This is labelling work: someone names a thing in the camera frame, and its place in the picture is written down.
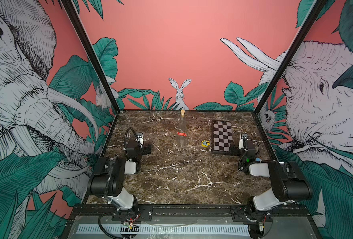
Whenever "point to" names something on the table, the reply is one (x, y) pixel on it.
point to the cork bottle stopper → (182, 112)
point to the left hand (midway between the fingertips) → (142, 138)
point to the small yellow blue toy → (205, 143)
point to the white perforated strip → (163, 229)
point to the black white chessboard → (222, 140)
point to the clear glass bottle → (182, 141)
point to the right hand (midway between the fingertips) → (238, 139)
